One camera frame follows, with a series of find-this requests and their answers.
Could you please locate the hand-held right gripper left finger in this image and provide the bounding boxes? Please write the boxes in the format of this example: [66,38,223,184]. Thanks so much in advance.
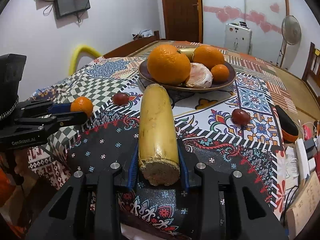
[26,144,140,240]

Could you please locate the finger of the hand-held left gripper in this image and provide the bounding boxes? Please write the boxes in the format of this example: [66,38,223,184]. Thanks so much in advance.
[17,99,75,117]
[14,110,88,133]

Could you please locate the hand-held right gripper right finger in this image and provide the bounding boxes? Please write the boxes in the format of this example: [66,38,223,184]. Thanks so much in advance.
[176,140,290,240]

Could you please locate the small mandarin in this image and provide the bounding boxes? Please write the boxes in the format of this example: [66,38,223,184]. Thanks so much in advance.
[210,64,230,83]
[70,97,94,118]

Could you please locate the peeled pomelo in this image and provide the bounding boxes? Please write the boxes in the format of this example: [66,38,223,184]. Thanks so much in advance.
[185,62,214,89]

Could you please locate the purple round plate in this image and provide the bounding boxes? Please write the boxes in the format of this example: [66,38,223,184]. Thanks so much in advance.
[138,55,236,91]

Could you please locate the large orange with sticker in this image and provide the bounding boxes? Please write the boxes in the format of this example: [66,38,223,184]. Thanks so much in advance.
[147,44,192,85]

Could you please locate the smaller orange with sticker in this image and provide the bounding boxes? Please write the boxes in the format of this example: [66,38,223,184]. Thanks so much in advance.
[192,45,225,69]

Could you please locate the banana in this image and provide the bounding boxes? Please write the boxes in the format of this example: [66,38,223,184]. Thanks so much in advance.
[179,47,201,63]

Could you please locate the small dark red fruit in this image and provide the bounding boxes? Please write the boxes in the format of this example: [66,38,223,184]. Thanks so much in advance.
[113,92,130,106]

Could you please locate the yellow foam tube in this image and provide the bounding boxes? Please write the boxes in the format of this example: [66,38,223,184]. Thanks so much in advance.
[68,44,103,76]

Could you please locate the red tomato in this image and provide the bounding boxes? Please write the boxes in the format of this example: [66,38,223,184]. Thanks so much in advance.
[231,109,250,126]

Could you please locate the orange cloth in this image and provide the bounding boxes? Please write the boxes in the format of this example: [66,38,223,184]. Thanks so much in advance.
[0,167,23,238]

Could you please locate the pile of clothes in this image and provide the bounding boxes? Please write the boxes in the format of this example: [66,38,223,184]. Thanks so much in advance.
[132,29,154,41]

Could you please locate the black and orange case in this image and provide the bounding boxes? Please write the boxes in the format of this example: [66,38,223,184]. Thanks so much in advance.
[274,105,299,142]

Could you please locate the cardboard box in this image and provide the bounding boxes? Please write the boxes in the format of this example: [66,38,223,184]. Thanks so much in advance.
[285,172,320,236]

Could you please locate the white appliance box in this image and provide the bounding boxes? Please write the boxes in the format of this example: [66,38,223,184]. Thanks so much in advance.
[224,23,253,53]

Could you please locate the brown wooden door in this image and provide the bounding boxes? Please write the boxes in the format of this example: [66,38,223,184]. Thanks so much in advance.
[160,0,203,42]

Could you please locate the standing fan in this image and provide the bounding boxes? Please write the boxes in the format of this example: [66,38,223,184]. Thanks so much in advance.
[276,15,302,68]

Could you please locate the heart-decorated sliding wardrobe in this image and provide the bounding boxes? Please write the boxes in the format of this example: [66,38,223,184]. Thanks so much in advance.
[200,0,291,63]

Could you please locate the black television cable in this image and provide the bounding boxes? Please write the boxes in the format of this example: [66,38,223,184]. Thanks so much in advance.
[43,1,54,16]

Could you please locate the small wall monitor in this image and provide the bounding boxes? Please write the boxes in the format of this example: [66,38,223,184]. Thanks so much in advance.
[55,0,91,20]

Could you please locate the white chargers and cables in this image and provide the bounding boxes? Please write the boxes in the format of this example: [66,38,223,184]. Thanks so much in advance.
[294,137,316,178]

